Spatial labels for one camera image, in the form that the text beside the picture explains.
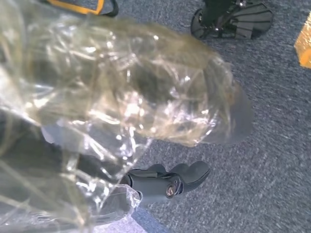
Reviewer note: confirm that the black robot foot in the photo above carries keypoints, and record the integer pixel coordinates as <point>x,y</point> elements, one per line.
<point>243,19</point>

